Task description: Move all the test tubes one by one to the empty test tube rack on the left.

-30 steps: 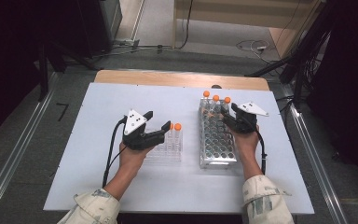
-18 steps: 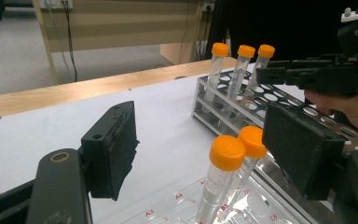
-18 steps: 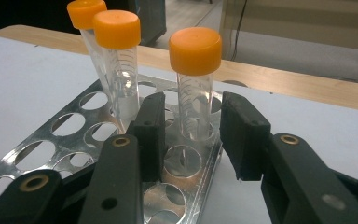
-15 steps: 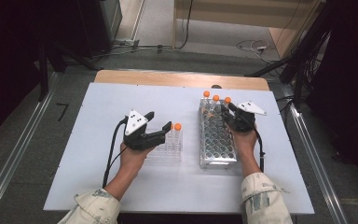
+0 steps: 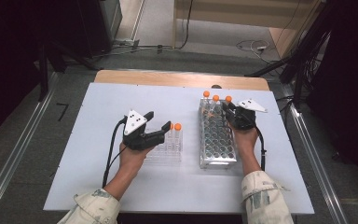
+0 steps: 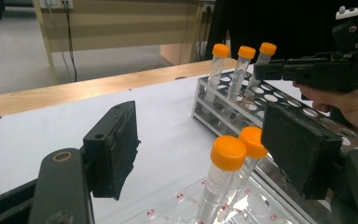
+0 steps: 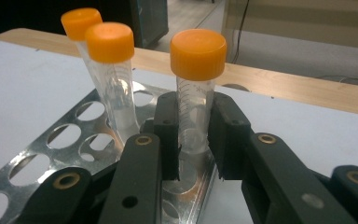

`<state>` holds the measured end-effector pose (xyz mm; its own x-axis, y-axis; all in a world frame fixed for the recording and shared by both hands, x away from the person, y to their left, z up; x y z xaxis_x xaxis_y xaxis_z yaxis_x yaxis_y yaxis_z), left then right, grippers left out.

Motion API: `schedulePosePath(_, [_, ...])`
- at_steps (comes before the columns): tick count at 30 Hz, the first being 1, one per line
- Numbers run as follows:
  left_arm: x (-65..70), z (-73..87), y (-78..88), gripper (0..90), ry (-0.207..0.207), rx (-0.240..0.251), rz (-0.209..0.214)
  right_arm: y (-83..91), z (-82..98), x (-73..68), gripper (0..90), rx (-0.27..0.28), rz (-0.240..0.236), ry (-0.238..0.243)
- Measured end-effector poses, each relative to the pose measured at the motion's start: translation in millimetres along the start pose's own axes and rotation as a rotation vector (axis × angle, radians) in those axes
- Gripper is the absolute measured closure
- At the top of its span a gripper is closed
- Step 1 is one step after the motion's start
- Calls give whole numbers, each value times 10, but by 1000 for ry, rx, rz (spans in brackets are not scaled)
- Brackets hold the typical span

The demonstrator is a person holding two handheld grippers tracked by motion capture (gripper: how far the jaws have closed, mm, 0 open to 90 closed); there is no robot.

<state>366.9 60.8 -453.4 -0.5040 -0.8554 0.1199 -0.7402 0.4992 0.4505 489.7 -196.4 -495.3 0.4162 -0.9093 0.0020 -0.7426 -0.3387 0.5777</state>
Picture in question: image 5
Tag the metal test tube rack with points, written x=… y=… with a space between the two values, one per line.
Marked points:
x=217 y=146

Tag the orange-capped clear test tube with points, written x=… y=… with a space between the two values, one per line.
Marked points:
x=206 y=93
x=177 y=126
x=228 y=99
x=171 y=125
x=215 y=98

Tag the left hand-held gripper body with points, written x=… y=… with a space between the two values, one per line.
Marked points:
x=135 y=124

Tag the white board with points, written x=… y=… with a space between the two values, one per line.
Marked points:
x=105 y=102

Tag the light wooden shelf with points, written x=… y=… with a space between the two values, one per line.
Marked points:
x=230 y=15

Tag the metal floor rail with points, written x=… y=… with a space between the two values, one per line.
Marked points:
x=12 y=155
x=317 y=161

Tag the person's right hand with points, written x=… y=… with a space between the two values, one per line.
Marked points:
x=247 y=140

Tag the black cabinet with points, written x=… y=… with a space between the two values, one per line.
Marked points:
x=99 y=18

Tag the dark curtain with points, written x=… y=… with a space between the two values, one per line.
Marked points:
x=6 y=62
x=354 y=77

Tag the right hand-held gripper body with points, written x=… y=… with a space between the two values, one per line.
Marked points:
x=242 y=119

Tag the black metal stand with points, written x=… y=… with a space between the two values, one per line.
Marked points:
x=43 y=71

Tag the clear acrylic test tube rack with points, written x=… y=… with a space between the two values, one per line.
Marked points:
x=167 y=152

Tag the wooden table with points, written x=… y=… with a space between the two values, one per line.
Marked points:
x=180 y=79

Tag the person's left hand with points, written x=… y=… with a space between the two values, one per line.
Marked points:
x=132 y=161

